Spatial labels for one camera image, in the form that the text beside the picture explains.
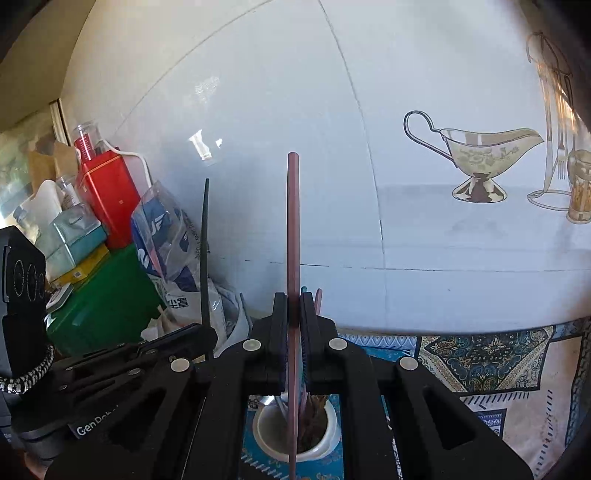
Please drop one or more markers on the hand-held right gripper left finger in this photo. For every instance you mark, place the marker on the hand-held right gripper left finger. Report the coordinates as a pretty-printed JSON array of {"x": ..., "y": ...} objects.
[{"x": 281, "y": 332}]

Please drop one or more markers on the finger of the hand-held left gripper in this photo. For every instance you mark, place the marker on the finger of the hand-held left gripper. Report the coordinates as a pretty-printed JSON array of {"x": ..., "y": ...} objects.
[
  {"x": 184, "y": 339},
  {"x": 101, "y": 383}
]

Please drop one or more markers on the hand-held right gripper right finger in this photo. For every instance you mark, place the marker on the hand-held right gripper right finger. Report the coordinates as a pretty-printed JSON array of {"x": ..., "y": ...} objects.
[{"x": 308, "y": 332}]

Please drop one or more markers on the pink chopstick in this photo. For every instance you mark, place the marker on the pink chopstick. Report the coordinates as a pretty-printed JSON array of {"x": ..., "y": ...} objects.
[{"x": 318, "y": 300}]

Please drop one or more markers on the white chopstick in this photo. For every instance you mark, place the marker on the white chopstick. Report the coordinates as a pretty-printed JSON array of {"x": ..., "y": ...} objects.
[{"x": 280, "y": 406}]

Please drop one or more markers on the dark green chopstick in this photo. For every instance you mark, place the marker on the dark green chopstick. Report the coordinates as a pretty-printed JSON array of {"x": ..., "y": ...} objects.
[{"x": 204, "y": 258}]

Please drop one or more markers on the white cup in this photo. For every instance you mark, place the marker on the white cup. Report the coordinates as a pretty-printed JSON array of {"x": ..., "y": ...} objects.
[{"x": 274, "y": 436}]

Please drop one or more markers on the mauve chopstick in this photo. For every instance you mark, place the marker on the mauve chopstick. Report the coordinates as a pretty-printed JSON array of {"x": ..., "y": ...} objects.
[{"x": 293, "y": 221}]

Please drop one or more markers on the white printed bag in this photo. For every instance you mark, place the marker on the white printed bag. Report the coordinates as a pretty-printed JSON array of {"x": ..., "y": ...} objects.
[{"x": 221, "y": 304}]

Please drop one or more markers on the yellow flat box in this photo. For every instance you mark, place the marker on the yellow flat box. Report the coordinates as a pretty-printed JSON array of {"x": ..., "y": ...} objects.
[{"x": 83, "y": 270}]

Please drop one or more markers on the green box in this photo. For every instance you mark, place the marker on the green box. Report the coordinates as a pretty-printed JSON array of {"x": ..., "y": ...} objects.
[{"x": 106, "y": 300}]

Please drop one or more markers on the teal tissue pack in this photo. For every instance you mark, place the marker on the teal tissue pack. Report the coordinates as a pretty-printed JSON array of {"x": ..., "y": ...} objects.
[{"x": 69, "y": 235}]

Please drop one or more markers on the blue and white plastic bag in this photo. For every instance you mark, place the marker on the blue and white plastic bag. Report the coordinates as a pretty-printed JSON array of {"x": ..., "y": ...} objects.
[{"x": 161, "y": 230}]

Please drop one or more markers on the red tin box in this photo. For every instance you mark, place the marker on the red tin box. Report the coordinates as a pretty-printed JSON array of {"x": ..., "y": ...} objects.
[{"x": 108, "y": 198}]

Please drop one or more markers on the brown paper box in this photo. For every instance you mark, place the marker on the brown paper box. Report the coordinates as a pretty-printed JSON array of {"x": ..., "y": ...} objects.
[{"x": 46, "y": 166}]

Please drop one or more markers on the patterned patchwork tablecloth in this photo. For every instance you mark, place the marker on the patterned patchwork tablecloth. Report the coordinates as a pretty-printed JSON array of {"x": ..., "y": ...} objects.
[{"x": 485, "y": 360}]

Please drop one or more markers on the clear plastic measuring cup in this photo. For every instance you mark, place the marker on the clear plastic measuring cup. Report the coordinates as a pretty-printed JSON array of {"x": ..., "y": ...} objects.
[{"x": 87, "y": 138}]

